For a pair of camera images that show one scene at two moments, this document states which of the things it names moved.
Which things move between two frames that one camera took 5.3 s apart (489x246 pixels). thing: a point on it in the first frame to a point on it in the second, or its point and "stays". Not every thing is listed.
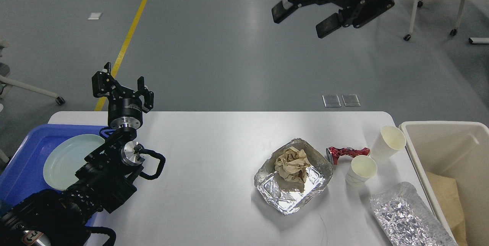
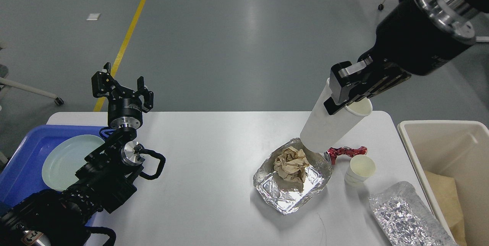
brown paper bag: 447,190 stays
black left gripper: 123,112 stays
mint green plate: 66,157 stays
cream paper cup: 391,138 to 322,130
